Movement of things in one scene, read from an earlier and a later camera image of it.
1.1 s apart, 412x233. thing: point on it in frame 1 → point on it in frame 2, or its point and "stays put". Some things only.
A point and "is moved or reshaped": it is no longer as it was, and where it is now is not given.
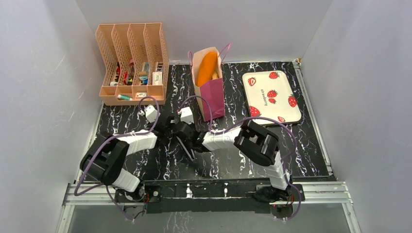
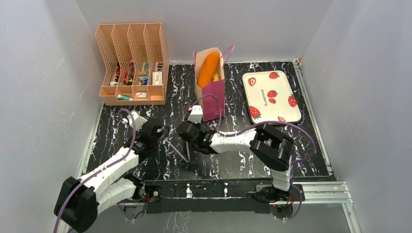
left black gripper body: x=173 y=127 → x=140 y=130
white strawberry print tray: x=271 y=94 stays put
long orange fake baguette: x=206 y=67 is moved or reshaped
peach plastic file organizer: x=136 y=62 stays put
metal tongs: x=191 y=151 → x=186 y=160
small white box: x=157 y=77 stays put
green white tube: x=124 y=97 stays put
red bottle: x=131 y=63 stays put
